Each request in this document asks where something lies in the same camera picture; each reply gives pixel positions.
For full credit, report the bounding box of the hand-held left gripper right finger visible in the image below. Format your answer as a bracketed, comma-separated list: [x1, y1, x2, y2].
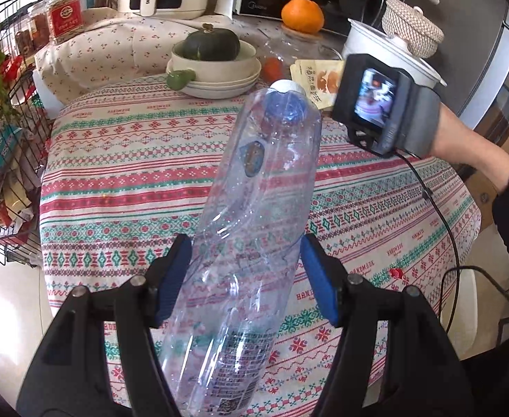
[300, 233, 476, 417]

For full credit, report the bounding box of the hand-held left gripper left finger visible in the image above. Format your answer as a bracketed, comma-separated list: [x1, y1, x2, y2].
[17, 233, 193, 417]

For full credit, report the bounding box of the clear plastic bottle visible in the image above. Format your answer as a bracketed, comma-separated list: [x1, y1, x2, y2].
[157, 79, 323, 415]

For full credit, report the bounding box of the person's right forearm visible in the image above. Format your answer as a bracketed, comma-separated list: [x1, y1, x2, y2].
[428, 104, 509, 194]

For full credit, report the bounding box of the white cooking pot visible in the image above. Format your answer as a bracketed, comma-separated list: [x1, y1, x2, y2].
[341, 18, 448, 92]

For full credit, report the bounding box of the woven lidded basket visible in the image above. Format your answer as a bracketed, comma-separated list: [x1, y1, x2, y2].
[382, 0, 444, 57]

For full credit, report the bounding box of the beige snack pouch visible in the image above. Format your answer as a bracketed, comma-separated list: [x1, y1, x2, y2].
[290, 58, 346, 109]

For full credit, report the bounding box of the patterned tablecloth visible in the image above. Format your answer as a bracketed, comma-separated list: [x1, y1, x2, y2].
[40, 72, 483, 417]

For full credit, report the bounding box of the glass jar with wooden lid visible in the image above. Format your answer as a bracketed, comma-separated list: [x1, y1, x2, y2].
[259, 26, 342, 60]

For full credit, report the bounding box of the large orange fruit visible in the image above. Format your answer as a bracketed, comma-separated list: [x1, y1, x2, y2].
[281, 0, 325, 34]

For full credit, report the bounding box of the small orange fruit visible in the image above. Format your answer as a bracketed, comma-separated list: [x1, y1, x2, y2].
[261, 58, 283, 80]

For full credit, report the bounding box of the cream plate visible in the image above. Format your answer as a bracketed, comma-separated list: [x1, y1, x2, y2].
[181, 79, 259, 100]
[178, 63, 262, 92]

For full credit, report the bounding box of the small glossy green object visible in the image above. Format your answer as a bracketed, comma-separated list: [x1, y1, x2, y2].
[166, 69, 199, 90]

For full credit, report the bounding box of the cream ceramic bowl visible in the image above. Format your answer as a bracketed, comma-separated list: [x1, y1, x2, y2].
[170, 39, 264, 84]

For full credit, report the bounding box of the dark green pumpkin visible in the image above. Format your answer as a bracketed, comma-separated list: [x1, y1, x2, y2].
[181, 23, 241, 62]

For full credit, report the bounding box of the white cherry print cloth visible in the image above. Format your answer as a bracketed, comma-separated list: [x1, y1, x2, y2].
[34, 9, 220, 105]

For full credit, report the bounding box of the red label jar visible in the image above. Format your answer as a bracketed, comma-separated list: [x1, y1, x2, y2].
[46, 0, 86, 45]

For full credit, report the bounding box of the black cable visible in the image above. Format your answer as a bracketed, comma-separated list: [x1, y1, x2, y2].
[400, 154, 509, 318]

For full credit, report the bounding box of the black wire rack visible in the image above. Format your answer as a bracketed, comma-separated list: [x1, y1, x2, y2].
[0, 0, 58, 265]

